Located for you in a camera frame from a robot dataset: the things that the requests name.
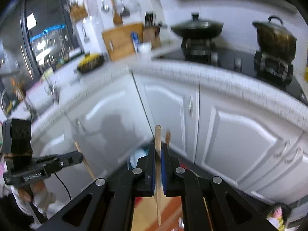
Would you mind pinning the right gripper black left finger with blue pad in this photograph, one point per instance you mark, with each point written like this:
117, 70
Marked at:
106, 206

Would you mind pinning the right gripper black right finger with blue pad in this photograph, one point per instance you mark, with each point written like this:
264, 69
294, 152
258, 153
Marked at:
208, 204

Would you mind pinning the light wooden chopstick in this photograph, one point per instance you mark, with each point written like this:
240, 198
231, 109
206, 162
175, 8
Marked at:
158, 172

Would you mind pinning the dark kitchen window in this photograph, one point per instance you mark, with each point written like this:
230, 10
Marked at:
35, 36

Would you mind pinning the gloved left hand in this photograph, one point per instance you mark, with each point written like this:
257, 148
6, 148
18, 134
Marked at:
42, 199

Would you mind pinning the red yellow orange checkered cloth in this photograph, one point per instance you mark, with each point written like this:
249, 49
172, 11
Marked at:
145, 214

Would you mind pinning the chrome sink faucet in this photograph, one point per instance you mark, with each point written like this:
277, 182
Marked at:
19, 95

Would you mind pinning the white cabinet door right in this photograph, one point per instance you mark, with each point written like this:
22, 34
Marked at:
238, 141

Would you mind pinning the white cabinet door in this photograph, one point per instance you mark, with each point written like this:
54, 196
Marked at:
109, 125
166, 104
238, 141

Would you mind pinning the white cabinet door left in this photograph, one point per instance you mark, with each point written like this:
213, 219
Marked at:
109, 125

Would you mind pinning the dark brown wooden chopstick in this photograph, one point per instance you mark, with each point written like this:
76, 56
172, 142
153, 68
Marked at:
168, 137

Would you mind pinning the white cabinet door middle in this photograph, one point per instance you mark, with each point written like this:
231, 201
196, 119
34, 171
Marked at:
166, 104

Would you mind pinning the yellow black casserole pot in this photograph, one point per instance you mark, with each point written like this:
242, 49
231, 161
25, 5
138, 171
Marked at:
90, 62

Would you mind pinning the black gas stove top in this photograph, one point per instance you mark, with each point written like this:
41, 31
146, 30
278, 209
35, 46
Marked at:
259, 65

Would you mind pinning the wooden cutting board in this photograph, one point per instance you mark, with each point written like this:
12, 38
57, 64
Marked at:
118, 40

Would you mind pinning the white small bowl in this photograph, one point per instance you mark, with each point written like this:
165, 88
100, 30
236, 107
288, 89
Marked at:
145, 48

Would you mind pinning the blue white carton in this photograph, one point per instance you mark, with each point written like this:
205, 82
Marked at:
135, 40

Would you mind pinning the dark stock pot with lid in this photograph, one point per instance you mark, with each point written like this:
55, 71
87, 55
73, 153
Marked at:
274, 39

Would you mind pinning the wooden knife block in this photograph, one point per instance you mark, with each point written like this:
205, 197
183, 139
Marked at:
151, 30

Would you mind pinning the black wok with lid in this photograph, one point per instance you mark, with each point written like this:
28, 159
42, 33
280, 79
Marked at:
197, 28

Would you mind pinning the silver cabinet handle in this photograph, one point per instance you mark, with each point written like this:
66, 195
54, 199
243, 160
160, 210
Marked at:
190, 106

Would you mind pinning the wooden wall chopstick holder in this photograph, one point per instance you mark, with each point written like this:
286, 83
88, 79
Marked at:
76, 12

